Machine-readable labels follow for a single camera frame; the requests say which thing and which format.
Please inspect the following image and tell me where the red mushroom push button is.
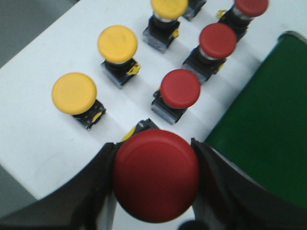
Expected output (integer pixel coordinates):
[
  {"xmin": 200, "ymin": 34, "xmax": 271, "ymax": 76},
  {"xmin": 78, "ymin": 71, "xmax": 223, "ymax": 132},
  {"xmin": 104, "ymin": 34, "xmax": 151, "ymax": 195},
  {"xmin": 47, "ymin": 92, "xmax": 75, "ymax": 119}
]
[
  {"xmin": 113, "ymin": 119, "xmax": 200, "ymax": 223},
  {"xmin": 182, "ymin": 23, "xmax": 237, "ymax": 84},
  {"xmin": 151, "ymin": 69, "xmax": 201, "ymax": 125},
  {"xmin": 218, "ymin": 0, "xmax": 269, "ymax": 41}
]

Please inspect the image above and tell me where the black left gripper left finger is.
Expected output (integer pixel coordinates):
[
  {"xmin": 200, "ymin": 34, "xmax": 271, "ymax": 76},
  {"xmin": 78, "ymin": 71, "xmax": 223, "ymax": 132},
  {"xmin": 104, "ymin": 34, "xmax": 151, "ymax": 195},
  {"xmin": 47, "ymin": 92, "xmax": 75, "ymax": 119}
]
[{"xmin": 0, "ymin": 143, "xmax": 118, "ymax": 230}]

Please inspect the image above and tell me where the yellow mushroom push button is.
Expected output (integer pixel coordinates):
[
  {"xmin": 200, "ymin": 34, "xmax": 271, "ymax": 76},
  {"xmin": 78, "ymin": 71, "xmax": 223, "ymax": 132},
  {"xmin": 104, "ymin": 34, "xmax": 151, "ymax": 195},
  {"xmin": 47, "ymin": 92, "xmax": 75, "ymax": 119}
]
[
  {"xmin": 97, "ymin": 25, "xmax": 141, "ymax": 89},
  {"xmin": 51, "ymin": 72, "xmax": 106, "ymax": 130},
  {"xmin": 142, "ymin": 0, "xmax": 189, "ymax": 53}
]

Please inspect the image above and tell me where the push button contact block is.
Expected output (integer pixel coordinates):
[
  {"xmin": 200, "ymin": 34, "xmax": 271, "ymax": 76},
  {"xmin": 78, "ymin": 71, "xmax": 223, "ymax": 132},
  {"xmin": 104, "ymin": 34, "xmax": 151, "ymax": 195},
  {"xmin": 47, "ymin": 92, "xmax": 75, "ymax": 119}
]
[{"xmin": 183, "ymin": 0, "xmax": 207, "ymax": 21}]

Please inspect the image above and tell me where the green conveyor belt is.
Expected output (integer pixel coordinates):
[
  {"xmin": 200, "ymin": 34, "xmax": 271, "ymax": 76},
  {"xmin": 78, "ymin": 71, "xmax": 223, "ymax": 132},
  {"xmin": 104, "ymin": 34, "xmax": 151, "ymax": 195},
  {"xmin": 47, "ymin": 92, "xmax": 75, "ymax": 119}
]
[{"xmin": 206, "ymin": 31, "xmax": 307, "ymax": 208}]

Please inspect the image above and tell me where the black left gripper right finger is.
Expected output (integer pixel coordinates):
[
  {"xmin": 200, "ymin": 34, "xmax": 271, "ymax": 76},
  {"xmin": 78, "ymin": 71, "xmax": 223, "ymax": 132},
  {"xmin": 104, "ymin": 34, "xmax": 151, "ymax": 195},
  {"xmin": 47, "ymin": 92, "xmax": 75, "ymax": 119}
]
[{"xmin": 191, "ymin": 138, "xmax": 307, "ymax": 230}]

